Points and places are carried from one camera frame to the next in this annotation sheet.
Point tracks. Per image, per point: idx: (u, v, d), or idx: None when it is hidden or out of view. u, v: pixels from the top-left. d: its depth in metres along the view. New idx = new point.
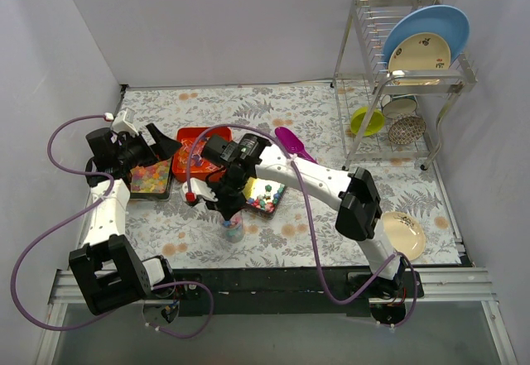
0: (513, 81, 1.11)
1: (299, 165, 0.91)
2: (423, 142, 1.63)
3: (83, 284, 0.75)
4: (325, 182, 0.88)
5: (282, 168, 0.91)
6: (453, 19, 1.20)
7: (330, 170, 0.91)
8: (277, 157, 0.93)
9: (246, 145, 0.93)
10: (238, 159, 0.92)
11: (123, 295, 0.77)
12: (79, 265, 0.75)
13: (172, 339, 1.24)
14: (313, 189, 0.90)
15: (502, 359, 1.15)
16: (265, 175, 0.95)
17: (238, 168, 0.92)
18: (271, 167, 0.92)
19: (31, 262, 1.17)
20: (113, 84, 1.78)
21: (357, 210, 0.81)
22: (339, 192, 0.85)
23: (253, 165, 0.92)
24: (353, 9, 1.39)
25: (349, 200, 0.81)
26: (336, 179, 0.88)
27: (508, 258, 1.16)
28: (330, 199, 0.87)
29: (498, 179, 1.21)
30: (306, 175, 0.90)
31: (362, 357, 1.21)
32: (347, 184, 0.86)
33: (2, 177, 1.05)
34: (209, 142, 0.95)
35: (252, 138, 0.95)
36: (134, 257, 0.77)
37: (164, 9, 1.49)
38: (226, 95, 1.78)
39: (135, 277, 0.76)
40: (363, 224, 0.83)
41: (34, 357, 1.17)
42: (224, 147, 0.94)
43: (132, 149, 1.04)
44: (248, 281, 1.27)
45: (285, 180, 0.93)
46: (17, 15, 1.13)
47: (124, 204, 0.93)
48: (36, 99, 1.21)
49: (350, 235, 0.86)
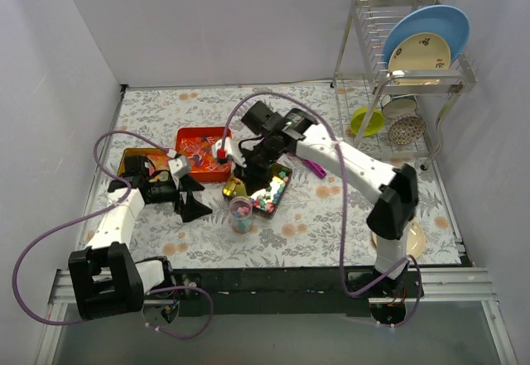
0: (513, 82, 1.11)
1: (343, 149, 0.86)
2: (423, 142, 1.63)
3: (78, 288, 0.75)
4: (368, 171, 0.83)
5: (325, 149, 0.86)
6: (453, 19, 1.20)
7: (374, 160, 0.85)
8: (322, 137, 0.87)
9: (292, 119, 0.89)
10: (280, 132, 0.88)
11: (115, 304, 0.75)
12: (76, 267, 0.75)
13: (172, 339, 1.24)
14: (353, 177, 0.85)
15: (502, 359, 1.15)
16: (304, 152, 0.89)
17: (279, 141, 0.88)
18: (313, 146, 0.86)
19: (32, 262, 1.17)
20: (113, 84, 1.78)
21: (395, 207, 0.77)
22: (381, 184, 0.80)
23: (294, 139, 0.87)
24: (353, 9, 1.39)
25: (388, 194, 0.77)
26: (380, 170, 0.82)
27: (508, 258, 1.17)
28: (369, 189, 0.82)
29: (498, 180, 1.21)
30: (349, 161, 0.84)
31: (362, 357, 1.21)
32: (391, 179, 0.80)
33: (3, 177, 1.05)
34: (254, 108, 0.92)
35: (299, 113, 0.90)
36: (132, 270, 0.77)
37: (165, 10, 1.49)
38: (226, 95, 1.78)
39: (129, 287, 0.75)
40: (397, 224, 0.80)
41: (34, 357, 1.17)
42: (268, 117, 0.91)
43: (163, 185, 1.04)
44: (248, 280, 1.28)
45: (325, 161, 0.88)
46: (16, 14, 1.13)
47: (135, 214, 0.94)
48: (36, 100, 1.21)
49: (382, 233, 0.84)
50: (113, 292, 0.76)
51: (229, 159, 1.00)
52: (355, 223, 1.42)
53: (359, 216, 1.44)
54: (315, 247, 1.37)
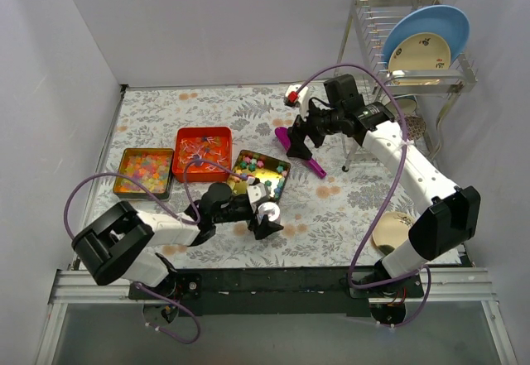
0: (513, 82, 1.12)
1: (409, 151, 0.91)
2: (423, 142, 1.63)
3: (99, 218, 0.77)
4: (426, 180, 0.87)
5: (392, 146, 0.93)
6: (454, 19, 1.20)
7: (438, 172, 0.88)
8: (392, 134, 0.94)
9: (371, 112, 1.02)
10: (354, 117, 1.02)
11: (89, 259, 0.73)
12: (112, 211, 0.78)
13: (172, 339, 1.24)
14: (410, 180, 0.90)
15: (501, 359, 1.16)
16: (372, 143, 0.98)
17: (351, 126, 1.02)
18: (381, 140, 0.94)
19: (32, 263, 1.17)
20: (113, 84, 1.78)
21: (440, 225, 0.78)
22: (434, 196, 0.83)
23: (368, 130, 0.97)
24: (353, 9, 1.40)
25: (437, 208, 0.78)
26: (440, 182, 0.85)
27: (508, 257, 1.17)
28: (421, 197, 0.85)
29: (498, 180, 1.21)
30: (411, 165, 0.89)
31: (362, 357, 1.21)
32: (445, 194, 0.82)
33: (2, 176, 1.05)
34: (346, 82, 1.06)
35: (380, 110, 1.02)
36: (132, 252, 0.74)
37: (165, 10, 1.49)
38: (226, 95, 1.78)
39: (115, 263, 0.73)
40: (437, 242, 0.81)
41: (34, 357, 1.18)
42: (350, 96, 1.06)
43: (239, 206, 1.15)
44: (248, 280, 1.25)
45: (387, 157, 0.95)
46: (17, 14, 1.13)
47: (175, 238, 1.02)
48: (36, 99, 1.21)
49: (421, 247, 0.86)
50: (103, 249, 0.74)
51: (297, 105, 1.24)
52: (355, 223, 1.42)
53: (359, 216, 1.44)
54: (315, 247, 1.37)
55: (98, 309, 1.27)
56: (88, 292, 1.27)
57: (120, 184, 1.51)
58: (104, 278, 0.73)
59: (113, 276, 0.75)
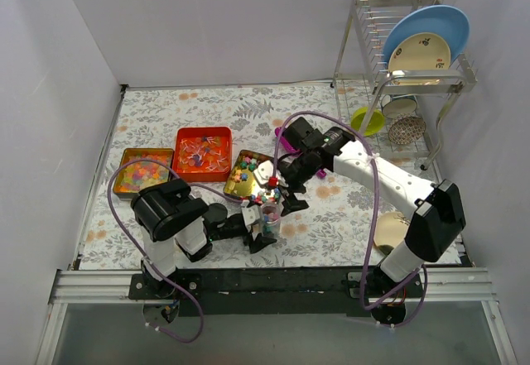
0: (513, 82, 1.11)
1: (379, 164, 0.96)
2: (423, 142, 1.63)
3: (168, 184, 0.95)
4: (403, 186, 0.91)
5: (360, 164, 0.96)
6: (454, 19, 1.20)
7: (411, 175, 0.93)
8: (358, 153, 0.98)
9: (330, 136, 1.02)
10: (317, 147, 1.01)
11: (149, 216, 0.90)
12: (179, 182, 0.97)
13: (171, 339, 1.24)
14: (388, 190, 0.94)
15: (502, 359, 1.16)
16: (341, 167, 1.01)
17: (317, 156, 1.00)
18: (349, 160, 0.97)
19: (31, 262, 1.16)
20: (113, 84, 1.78)
21: (432, 223, 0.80)
22: (416, 199, 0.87)
23: (332, 154, 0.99)
24: (353, 9, 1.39)
25: (424, 209, 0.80)
26: (416, 184, 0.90)
27: (508, 258, 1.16)
28: (406, 203, 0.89)
29: (498, 180, 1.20)
30: (383, 176, 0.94)
31: (362, 357, 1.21)
32: (426, 193, 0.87)
33: (2, 176, 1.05)
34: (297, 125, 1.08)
35: (338, 132, 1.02)
36: (189, 218, 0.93)
37: (165, 9, 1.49)
38: (226, 95, 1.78)
39: (172, 222, 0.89)
40: (435, 242, 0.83)
41: (34, 357, 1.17)
42: (308, 134, 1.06)
43: (236, 223, 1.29)
44: (248, 280, 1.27)
45: (360, 175, 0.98)
46: (16, 13, 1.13)
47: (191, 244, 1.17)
48: (36, 99, 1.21)
49: (423, 252, 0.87)
50: (167, 207, 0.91)
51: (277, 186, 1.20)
52: (355, 223, 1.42)
53: (359, 216, 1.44)
54: (315, 247, 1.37)
55: (98, 309, 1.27)
56: (88, 293, 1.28)
57: (120, 184, 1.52)
58: (162, 230, 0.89)
59: (166, 235, 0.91)
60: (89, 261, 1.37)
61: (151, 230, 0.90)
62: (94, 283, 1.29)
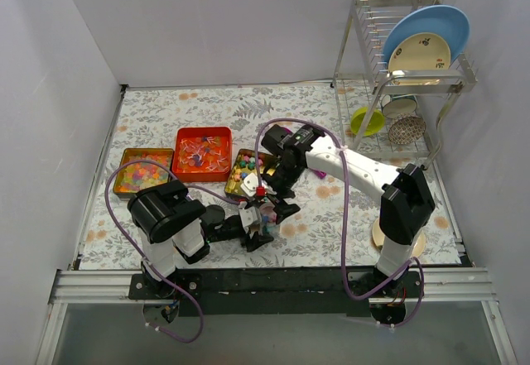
0: (513, 82, 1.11)
1: (348, 155, 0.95)
2: (423, 142, 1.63)
3: (166, 185, 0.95)
4: (371, 174, 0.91)
5: (330, 156, 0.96)
6: (454, 19, 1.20)
7: (378, 163, 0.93)
8: (328, 146, 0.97)
9: (301, 135, 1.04)
10: (290, 146, 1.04)
11: (146, 217, 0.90)
12: (176, 183, 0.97)
13: (172, 339, 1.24)
14: (358, 180, 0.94)
15: (502, 359, 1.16)
16: (314, 162, 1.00)
17: (291, 154, 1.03)
18: (320, 155, 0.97)
19: (31, 263, 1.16)
20: (113, 84, 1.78)
21: (400, 207, 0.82)
22: (383, 184, 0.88)
23: (305, 151, 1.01)
24: (353, 9, 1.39)
25: (391, 193, 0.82)
26: (383, 171, 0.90)
27: (508, 258, 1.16)
28: (375, 190, 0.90)
29: (498, 180, 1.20)
30: (353, 165, 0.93)
31: (362, 357, 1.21)
32: (393, 179, 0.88)
33: (2, 176, 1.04)
34: (272, 132, 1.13)
35: (309, 130, 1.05)
36: (185, 219, 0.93)
37: (165, 9, 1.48)
38: (226, 95, 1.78)
39: (169, 223, 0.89)
40: (408, 223, 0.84)
41: (34, 357, 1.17)
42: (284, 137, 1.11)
43: (233, 226, 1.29)
44: (248, 280, 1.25)
45: (332, 168, 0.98)
46: (16, 13, 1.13)
47: (189, 246, 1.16)
48: (36, 99, 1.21)
49: (397, 236, 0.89)
50: (165, 208, 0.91)
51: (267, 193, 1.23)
52: (355, 223, 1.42)
53: (359, 216, 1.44)
54: (315, 247, 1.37)
55: (98, 309, 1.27)
56: (88, 293, 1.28)
57: (120, 184, 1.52)
58: (159, 232, 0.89)
59: (163, 237, 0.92)
60: (90, 261, 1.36)
61: (147, 231, 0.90)
62: (94, 283, 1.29)
